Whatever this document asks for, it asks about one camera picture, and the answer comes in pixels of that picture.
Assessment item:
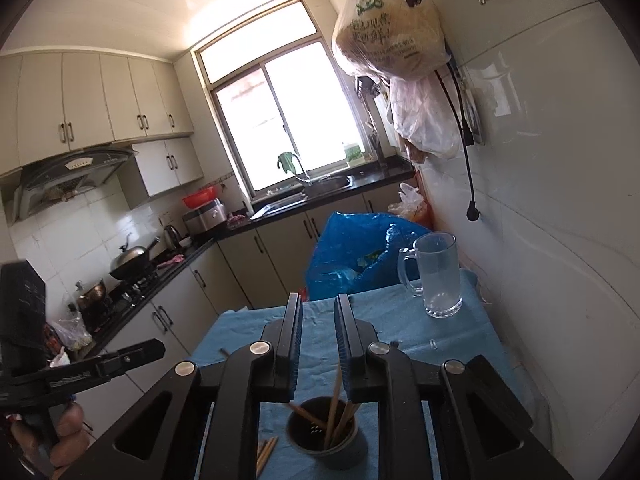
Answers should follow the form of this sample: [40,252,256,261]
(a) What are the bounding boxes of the lower kitchen cabinets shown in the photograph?
[78,183,399,437]

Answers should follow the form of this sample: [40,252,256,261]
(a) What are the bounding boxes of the kitchen cabinets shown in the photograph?
[78,183,399,437]
[1,51,203,207]

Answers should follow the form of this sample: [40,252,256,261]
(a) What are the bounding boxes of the kitchen faucet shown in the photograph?
[277,152,311,184]

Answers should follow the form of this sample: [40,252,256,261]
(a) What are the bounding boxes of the upper kitchen cabinets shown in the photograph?
[1,51,203,207]

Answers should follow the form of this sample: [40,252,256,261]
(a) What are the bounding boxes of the person's left hand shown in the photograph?
[4,401,92,480]

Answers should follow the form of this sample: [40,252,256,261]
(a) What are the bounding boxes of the dark cylindrical utensil holder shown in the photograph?
[285,396,369,471]

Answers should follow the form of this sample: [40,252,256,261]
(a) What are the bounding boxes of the black countertop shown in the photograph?
[79,157,414,356]

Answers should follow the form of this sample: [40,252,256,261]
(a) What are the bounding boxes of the wooden chopstick on cloth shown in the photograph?
[256,437,279,479]

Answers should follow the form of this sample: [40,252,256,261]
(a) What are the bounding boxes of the steel pot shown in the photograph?
[75,280,107,311]

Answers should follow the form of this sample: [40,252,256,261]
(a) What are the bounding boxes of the blue plastic bag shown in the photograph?
[305,212,431,301]

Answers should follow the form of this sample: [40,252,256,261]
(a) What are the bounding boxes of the blue table cloth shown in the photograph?
[193,272,530,479]

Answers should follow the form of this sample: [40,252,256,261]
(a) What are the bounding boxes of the clear glass mug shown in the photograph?
[397,232,462,318]

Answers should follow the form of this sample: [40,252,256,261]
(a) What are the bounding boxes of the black wok with lid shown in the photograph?
[110,235,160,281]

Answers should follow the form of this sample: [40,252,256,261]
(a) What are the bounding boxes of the silver rice cooker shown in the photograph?
[182,198,227,236]

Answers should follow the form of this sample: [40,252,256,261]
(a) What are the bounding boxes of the orange white plastic bag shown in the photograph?
[387,182,434,230]

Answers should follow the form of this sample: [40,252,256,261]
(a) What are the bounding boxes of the electric kettle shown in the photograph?
[163,224,182,252]

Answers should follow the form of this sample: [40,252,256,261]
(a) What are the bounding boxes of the steel sink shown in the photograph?
[250,176,354,220]

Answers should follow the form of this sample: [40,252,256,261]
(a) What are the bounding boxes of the red basin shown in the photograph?
[182,185,217,209]

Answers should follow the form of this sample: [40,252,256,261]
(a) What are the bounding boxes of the range hood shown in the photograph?
[11,146,136,222]

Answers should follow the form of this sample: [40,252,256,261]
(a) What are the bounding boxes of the translucent plastic bag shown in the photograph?
[388,73,462,164]

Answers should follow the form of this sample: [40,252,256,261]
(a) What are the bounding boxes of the window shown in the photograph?
[196,0,375,200]

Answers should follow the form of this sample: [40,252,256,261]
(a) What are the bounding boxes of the white bag with bread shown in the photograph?
[332,0,450,80]

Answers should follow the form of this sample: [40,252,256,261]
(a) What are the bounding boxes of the black power cable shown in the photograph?
[433,62,483,222]

